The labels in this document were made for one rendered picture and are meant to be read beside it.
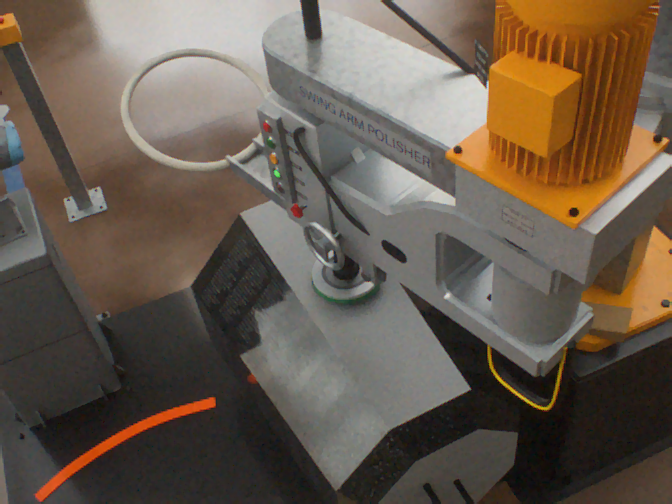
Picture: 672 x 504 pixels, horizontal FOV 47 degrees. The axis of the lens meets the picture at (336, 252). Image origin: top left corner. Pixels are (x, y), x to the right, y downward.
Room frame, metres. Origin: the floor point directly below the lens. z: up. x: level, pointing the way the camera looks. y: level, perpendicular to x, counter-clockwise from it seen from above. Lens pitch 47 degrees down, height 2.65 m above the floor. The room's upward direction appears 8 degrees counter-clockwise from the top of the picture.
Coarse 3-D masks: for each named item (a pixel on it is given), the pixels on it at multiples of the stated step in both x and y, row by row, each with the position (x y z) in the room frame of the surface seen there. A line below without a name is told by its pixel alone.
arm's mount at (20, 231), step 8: (0, 200) 1.99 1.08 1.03; (8, 200) 2.02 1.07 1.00; (0, 208) 1.99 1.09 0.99; (8, 208) 2.00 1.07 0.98; (16, 208) 2.14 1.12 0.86; (0, 216) 1.98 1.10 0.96; (8, 216) 1.99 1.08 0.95; (16, 216) 2.00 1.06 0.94; (0, 224) 1.98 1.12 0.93; (8, 224) 1.99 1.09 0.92; (16, 224) 2.00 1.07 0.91; (0, 232) 1.97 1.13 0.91; (8, 232) 1.98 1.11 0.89; (16, 232) 1.99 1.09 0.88; (24, 232) 2.00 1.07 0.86; (0, 240) 1.97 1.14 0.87; (8, 240) 1.97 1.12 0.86
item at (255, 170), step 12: (228, 156) 1.89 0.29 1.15; (252, 156) 1.93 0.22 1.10; (264, 156) 1.92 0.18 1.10; (240, 168) 1.83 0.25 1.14; (252, 168) 1.87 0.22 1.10; (264, 168) 1.86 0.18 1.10; (252, 180) 1.79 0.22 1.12; (264, 180) 1.81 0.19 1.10; (264, 192) 1.75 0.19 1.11; (348, 252) 1.45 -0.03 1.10; (360, 264) 1.41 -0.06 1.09; (384, 276) 1.35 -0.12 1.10
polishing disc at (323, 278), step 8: (320, 264) 1.61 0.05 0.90; (312, 272) 1.58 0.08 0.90; (320, 272) 1.58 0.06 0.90; (328, 272) 1.57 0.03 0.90; (360, 272) 1.55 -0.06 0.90; (320, 280) 1.54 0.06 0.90; (328, 280) 1.54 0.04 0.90; (336, 280) 1.53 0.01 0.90; (352, 280) 1.52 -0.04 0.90; (360, 280) 1.52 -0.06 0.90; (320, 288) 1.51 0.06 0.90; (328, 288) 1.51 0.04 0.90; (336, 288) 1.50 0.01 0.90; (344, 288) 1.50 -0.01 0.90; (352, 288) 1.49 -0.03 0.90; (360, 288) 1.49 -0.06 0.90; (368, 288) 1.48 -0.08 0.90; (328, 296) 1.48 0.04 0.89; (336, 296) 1.47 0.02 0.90; (344, 296) 1.47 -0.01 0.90; (352, 296) 1.46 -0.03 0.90; (360, 296) 1.47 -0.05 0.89
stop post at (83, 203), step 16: (0, 16) 3.16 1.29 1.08; (0, 32) 3.05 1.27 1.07; (16, 32) 3.07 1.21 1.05; (16, 48) 3.08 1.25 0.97; (16, 64) 3.07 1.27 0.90; (16, 80) 3.06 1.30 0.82; (32, 80) 3.08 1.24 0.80; (32, 96) 3.07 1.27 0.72; (32, 112) 3.06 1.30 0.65; (48, 112) 3.08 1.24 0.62; (48, 128) 3.07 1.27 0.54; (48, 144) 3.06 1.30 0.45; (64, 144) 3.08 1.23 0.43; (64, 160) 3.07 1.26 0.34; (64, 176) 3.06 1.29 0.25; (80, 176) 3.09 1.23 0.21; (80, 192) 3.08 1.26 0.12; (96, 192) 3.19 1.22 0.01; (80, 208) 3.07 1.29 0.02; (96, 208) 3.06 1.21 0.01
